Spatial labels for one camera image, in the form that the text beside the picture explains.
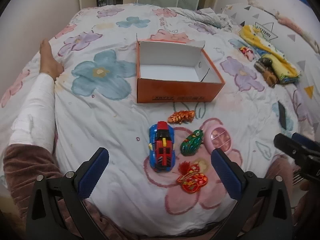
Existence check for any red embroidered butterfly ornament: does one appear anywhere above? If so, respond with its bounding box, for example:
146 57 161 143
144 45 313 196
177 162 208 193

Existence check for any pink round plastic case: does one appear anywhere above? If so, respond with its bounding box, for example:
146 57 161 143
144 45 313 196
204 124 233 155

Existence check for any yellow patterned cloth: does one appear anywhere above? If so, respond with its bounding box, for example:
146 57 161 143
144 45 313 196
239 25 300 85

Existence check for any crumpled grey duvet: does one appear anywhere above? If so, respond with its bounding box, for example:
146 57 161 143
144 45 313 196
172 7 235 32

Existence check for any orange cardboard shoe box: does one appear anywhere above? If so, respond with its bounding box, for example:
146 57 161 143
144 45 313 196
136 33 226 103

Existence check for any maroon fleece garment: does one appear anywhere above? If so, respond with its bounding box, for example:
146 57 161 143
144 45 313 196
2 144 320 240

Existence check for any brown plush toy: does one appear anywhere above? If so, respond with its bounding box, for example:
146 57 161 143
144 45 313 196
254 58 278 88

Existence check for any floral bed sheet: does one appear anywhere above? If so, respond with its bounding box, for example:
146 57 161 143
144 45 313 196
0 3 320 230

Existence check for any long pink plush toy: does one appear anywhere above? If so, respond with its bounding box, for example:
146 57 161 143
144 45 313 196
247 0 320 53

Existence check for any orange toy lobster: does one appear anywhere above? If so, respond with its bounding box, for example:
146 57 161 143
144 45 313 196
168 110 195 124

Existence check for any white trouser leg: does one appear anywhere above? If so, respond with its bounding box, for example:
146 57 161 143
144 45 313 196
9 72 57 153

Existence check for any person's bare foot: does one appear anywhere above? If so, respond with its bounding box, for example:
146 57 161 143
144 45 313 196
39 39 64 80

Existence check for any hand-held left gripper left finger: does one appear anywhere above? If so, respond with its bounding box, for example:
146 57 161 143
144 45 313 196
26 147 110 240

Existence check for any small pink toy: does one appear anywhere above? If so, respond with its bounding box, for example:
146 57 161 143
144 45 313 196
239 46 254 61

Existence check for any blue and red toy car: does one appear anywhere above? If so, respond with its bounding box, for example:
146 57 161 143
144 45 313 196
148 121 175 173

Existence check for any white pillow with triangles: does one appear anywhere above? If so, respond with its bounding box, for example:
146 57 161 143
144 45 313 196
222 2 320 155

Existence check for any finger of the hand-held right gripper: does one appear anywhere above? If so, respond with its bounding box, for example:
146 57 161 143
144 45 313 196
291 132 320 153
274 133 320 166

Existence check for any green tin toy frog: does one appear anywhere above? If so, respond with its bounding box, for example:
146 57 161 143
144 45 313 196
181 129 204 156

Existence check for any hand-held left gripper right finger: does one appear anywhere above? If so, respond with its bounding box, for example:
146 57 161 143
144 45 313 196
211 148 293 240

